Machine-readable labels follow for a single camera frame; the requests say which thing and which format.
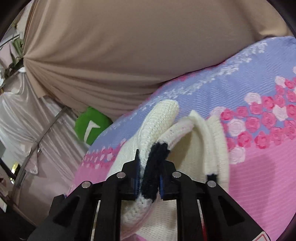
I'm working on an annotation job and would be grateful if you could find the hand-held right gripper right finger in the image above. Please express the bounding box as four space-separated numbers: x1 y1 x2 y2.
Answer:
159 160 273 241

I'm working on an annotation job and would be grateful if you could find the grey metal hoop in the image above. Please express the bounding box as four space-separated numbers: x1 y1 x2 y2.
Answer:
11 107 71 198

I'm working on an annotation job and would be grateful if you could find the white red navy knit sweater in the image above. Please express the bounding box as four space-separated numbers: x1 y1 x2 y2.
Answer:
107 100 232 241

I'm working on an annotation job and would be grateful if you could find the beige curtain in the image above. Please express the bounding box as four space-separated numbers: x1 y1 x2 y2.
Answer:
22 0 296 121

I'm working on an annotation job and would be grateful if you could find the pink floral bedsheet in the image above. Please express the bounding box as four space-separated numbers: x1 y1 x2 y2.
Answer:
67 36 296 241

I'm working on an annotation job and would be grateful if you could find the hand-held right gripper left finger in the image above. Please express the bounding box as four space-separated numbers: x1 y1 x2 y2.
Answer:
30 149 141 241

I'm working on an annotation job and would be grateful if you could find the green pillow with white mark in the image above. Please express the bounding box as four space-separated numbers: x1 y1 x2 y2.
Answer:
74 107 114 145

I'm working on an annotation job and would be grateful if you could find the silvery white curtain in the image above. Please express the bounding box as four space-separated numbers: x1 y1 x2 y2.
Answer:
0 42 88 227

